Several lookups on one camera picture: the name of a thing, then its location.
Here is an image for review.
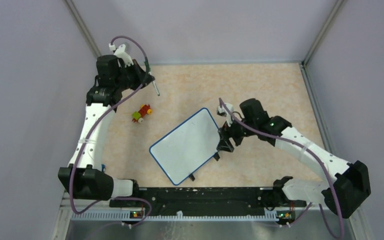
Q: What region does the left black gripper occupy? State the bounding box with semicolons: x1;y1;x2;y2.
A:
114;59;155;91

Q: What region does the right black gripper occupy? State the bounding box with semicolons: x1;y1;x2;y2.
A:
216;113;257;153

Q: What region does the green whiteboard marker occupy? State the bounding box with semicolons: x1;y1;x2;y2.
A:
144;57;161;97

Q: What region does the blue-framed whiteboard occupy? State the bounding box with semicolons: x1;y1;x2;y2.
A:
149;107;220;186

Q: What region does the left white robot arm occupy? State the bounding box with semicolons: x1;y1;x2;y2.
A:
57;55;155;207

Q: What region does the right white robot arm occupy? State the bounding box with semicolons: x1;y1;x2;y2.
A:
216;98;371;219

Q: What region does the colourful toy brick car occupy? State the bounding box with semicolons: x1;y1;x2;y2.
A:
131;104;153;124

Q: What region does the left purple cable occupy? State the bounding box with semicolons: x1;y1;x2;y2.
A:
69;35;153;229

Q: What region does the purple cable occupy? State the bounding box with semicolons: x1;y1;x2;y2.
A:
69;35;153;229
218;97;346;240

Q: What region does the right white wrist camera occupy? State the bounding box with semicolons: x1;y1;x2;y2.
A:
216;103;234;127

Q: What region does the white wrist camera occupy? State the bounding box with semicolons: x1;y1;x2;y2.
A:
108;43;134;67
216;103;234;127

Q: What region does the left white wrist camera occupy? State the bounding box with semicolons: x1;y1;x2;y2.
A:
108;43;134;67

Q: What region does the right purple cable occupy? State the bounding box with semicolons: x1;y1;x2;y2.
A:
218;97;346;240

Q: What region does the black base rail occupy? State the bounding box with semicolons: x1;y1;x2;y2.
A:
109;187;307;217

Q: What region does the white cable duct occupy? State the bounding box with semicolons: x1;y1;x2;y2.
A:
71;210;279;222

